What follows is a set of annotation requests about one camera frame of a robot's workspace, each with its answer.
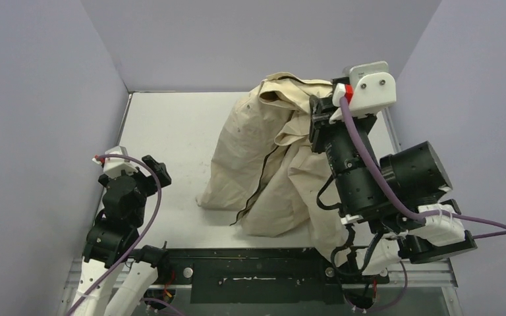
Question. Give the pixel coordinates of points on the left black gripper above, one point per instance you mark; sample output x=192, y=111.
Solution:
x=160, y=169

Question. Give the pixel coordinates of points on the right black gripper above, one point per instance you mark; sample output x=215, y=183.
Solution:
x=319, y=126

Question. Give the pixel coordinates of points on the beige zip jacket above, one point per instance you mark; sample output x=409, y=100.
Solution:
x=264, y=170

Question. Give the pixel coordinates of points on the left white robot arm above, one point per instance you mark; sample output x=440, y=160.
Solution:
x=116, y=273

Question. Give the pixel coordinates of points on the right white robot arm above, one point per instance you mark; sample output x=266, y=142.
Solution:
x=379, y=234

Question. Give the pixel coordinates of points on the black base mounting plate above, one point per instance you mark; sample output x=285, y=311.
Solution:
x=255, y=275

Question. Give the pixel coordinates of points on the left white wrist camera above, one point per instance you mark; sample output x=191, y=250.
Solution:
x=112, y=166

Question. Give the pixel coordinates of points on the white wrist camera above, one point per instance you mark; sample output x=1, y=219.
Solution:
x=371, y=89
x=112, y=166

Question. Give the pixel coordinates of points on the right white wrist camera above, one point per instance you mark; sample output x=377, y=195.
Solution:
x=371, y=89

